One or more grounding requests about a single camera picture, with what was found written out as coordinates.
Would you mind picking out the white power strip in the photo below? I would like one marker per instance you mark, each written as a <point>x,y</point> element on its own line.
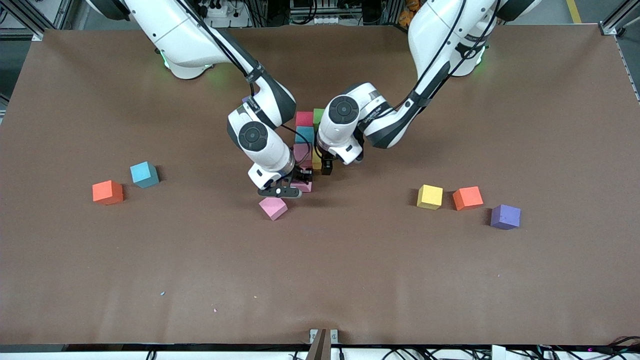
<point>322,20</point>
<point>217,10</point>

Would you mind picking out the aluminium frame strut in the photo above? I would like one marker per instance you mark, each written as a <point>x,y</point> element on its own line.
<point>620,15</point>
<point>22,14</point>

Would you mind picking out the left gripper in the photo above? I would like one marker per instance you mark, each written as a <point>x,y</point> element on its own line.
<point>327,163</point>

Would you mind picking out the light blue foam cube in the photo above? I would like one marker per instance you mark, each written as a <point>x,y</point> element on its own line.
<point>304,135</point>
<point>144,174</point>

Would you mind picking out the red foam cube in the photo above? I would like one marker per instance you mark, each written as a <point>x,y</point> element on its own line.
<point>304,119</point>

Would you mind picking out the pink foam cube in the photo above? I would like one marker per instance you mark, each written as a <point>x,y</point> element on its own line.
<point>302,154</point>
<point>304,186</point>
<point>273,208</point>

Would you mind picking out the orange foam cube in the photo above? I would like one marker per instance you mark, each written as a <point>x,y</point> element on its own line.
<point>107,192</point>
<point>468,198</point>

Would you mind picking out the orange plastic pile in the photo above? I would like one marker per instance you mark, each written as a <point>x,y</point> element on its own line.
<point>407,15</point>

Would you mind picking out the metal mount bracket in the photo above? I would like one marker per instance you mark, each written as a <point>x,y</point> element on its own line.
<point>320,347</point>

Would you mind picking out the yellow foam cube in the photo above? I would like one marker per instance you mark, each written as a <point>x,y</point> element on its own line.
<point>430,196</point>
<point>316,160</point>

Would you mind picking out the brown table cover sheet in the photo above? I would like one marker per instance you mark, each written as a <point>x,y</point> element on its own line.
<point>320,280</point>

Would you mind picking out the green foam cube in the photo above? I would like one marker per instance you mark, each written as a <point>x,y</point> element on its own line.
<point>318,116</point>

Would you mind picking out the aluminium table edge rail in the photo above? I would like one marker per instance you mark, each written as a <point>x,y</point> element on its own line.
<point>631,72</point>

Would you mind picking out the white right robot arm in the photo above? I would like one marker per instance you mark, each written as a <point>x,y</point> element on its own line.
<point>260,140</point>

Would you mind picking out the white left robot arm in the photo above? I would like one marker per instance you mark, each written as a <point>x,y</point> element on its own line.
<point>440,35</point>

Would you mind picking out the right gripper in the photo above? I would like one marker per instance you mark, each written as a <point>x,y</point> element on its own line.
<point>302,175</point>

